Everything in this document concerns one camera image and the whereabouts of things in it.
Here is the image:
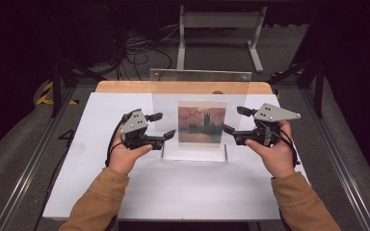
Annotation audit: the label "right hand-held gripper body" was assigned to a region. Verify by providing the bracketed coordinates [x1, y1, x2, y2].
[232, 102, 302, 148]

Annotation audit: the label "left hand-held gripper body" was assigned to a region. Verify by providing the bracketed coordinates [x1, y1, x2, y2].
[119, 108, 167, 151]

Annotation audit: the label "painting print card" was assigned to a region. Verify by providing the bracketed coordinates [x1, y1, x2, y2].
[176, 99, 228, 149]

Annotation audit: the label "clear acrylic photo frame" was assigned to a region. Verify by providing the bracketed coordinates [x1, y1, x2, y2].
[149, 67, 252, 163]

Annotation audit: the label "person's left hand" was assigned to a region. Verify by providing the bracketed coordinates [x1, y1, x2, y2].
[108, 128, 153, 176]

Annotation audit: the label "person's right hand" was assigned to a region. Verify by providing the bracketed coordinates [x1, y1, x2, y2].
[244, 119, 298, 179]

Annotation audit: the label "wooden table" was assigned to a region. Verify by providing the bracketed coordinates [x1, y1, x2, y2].
[94, 80, 274, 95]

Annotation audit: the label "yellow black hazard tape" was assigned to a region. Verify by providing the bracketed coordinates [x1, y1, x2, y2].
[36, 80, 80, 106]
[271, 63, 304, 78]

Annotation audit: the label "black tripod stand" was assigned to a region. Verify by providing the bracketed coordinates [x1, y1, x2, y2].
[49, 57, 108, 118]
[267, 58, 327, 119]

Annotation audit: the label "white board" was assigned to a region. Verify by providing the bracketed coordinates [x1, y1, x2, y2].
[41, 91, 311, 222]

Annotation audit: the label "grey metal stand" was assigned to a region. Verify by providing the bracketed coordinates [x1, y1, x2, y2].
[176, 4, 268, 74]

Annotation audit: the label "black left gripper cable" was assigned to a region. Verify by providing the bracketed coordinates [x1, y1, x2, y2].
[105, 118, 126, 167]

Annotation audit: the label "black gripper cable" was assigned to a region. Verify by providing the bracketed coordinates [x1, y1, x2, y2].
[277, 127, 302, 167]
[105, 118, 126, 167]

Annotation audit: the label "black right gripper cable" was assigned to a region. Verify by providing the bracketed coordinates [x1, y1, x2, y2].
[277, 127, 302, 167]

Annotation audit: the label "black floor cables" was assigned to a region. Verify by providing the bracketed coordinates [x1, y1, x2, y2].
[114, 23, 181, 82]

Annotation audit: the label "aluminium rail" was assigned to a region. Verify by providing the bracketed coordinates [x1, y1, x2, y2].
[0, 86, 78, 231]
[301, 87, 370, 231]

